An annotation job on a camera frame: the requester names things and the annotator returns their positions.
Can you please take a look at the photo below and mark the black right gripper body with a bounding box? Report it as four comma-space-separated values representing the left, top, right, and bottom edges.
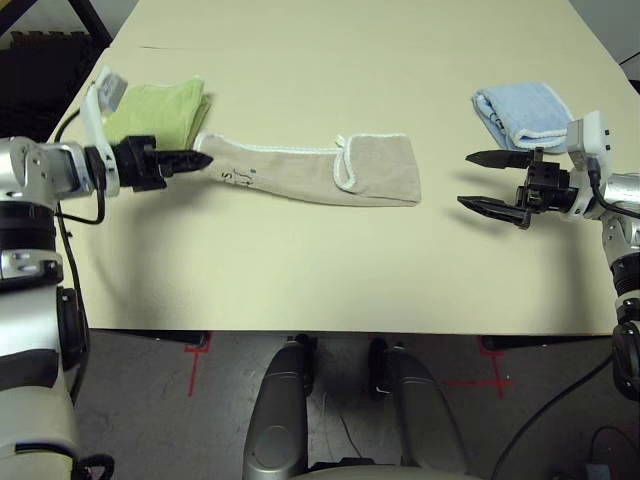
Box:
514, 147, 576, 231

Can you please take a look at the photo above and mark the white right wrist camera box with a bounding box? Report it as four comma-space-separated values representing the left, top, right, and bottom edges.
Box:
566, 110, 614, 221

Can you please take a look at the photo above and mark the beige side table black frame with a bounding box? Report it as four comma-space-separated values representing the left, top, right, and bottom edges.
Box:
0, 0, 114, 49

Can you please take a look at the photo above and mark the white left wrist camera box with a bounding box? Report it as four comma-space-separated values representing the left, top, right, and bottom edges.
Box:
81, 66, 129, 199

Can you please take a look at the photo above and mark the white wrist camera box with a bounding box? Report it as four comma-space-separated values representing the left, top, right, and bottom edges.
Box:
81, 66, 129, 199
566, 110, 614, 221

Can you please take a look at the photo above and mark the dark foam floor mat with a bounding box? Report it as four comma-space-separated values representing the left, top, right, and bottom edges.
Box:
0, 30, 109, 141

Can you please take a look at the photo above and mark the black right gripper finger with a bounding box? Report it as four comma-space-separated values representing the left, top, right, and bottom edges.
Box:
464, 148, 533, 170
456, 194, 531, 230

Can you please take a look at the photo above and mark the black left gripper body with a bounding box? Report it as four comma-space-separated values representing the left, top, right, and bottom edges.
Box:
112, 134, 169, 194

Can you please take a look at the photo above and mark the beige towel with white trim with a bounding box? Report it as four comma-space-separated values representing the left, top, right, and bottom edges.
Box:
194, 130, 424, 207

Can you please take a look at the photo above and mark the grey robot right leg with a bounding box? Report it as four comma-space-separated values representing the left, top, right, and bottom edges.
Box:
368, 337, 469, 480

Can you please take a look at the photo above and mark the grey robot leg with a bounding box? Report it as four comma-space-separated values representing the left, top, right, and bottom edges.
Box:
368, 337, 469, 480
242, 333, 316, 480

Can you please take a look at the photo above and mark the grey robot left leg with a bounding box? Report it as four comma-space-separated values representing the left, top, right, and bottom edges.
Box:
242, 333, 316, 480

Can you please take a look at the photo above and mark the folded light blue towel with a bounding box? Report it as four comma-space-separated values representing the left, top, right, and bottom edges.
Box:
471, 82, 575, 154

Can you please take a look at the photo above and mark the black left wrist camera cable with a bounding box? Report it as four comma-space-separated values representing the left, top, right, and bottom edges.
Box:
52, 109, 117, 480

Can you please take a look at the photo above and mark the folded green towel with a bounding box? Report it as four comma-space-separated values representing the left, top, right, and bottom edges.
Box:
102, 74, 211, 146

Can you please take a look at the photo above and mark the light grey robot waist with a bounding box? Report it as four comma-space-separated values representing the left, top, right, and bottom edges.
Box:
304, 462, 476, 480

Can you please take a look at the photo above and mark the black floor cable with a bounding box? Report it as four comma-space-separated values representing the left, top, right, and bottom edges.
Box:
489, 357, 616, 480

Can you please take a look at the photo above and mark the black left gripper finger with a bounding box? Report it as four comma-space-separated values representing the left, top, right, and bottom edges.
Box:
156, 160, 212, 178
154, 148, 215, 163

